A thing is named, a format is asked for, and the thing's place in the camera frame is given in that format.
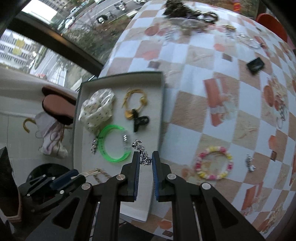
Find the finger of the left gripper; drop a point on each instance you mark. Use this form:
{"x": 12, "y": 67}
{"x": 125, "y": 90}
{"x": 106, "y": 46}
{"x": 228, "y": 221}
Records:
{"x": 69, "y": 178}

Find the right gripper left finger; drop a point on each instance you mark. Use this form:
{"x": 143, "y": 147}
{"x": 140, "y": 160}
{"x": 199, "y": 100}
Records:
{"x": 131, "y": 170}

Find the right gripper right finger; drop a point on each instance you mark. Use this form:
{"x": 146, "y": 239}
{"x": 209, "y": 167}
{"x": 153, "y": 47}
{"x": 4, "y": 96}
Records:
{"x": 160, "y": 171}

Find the green translucent bangle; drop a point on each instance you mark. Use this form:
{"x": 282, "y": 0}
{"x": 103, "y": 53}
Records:
{"x": 113, "y": 143}

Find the black small claw clip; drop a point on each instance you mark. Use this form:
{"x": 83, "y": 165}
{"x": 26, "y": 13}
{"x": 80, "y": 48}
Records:
{"x": 138, "y": 120}

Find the white polka dot scrunchie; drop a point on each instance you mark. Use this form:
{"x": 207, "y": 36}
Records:
{"x": 97, "y": 109}

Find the white cloth with hangers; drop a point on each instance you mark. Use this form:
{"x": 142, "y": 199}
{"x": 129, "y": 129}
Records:
{"x": 52, "y": 133}

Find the grey shallow tray box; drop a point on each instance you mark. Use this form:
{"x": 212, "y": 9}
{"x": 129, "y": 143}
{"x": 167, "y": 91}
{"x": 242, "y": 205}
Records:
{"x": 152, "y": 83}

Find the brown sole slipper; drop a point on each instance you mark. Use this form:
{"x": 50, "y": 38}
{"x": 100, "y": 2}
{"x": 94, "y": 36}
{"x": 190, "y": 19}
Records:
{"x": 59, "y": 104}

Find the checkered patterned tablecloth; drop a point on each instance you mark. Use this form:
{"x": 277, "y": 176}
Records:
{"x": 212, "y": 99}

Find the small silver earring charm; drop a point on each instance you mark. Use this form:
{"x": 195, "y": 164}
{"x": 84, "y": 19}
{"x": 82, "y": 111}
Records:
{"x": 249, "y": 163}

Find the black rectangular hair clip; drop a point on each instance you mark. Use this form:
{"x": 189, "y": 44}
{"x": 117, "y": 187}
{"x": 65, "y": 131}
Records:
{"x": 255, "y": 65}

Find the clear large claw clip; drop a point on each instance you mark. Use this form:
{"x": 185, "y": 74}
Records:
{"x": 187, "y": 26}

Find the leopard print scrunchie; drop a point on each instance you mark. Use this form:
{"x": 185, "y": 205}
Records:
{"x": 176, "y": 9}

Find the red plastic chair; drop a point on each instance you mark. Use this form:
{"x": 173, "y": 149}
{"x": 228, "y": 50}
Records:
{"x": 273, "y": 25}

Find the gold chain link piece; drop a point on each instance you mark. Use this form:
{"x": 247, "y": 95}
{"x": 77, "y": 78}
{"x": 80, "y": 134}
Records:
{"x": 230, "y": 28}

